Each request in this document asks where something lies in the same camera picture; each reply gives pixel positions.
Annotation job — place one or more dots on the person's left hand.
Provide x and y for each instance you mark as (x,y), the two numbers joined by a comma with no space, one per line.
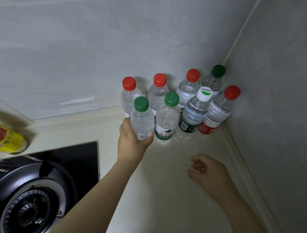
(130,147)

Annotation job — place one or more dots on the person's right hand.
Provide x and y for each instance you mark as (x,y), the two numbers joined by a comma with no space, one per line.
(212,174)

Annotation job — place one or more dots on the person's left thumb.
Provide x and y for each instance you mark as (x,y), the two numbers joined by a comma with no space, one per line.
(147,142)

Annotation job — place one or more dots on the person's right fingers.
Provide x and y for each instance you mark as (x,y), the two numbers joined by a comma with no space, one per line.
(197,166)

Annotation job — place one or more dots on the green-capped unlabelled water bottle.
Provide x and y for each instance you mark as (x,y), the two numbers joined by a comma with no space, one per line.
(142,118)

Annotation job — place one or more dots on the person's left forearm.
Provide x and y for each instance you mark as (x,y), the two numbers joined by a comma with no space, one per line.
(89,210)

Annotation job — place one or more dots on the person's right forearm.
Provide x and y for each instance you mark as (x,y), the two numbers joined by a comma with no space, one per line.
(238,215)

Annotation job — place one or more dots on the green-capped green-label water bottle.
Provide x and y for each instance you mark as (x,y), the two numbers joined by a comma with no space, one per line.
(167,119)

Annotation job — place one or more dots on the white-capped water bottle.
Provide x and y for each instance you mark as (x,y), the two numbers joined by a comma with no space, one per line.
(193,113)

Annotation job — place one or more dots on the red-capped water bottle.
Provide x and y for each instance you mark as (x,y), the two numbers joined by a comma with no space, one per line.
(160,80)
(192,75)
(219,110)
(129,83)

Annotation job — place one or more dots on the black glass gas stove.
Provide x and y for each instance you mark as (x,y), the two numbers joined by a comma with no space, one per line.
(82,160)

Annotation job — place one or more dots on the black pan support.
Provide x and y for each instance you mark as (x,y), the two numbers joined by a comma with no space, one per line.
(54,172)

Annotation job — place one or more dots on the dark-green-capped water bottle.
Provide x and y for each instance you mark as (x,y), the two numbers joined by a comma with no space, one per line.
(218,70)

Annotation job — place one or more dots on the black gas burner head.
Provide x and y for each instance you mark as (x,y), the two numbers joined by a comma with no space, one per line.
(28,212)

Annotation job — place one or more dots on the yellow-label bottle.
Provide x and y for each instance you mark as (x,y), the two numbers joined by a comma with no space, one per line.
(1,137)

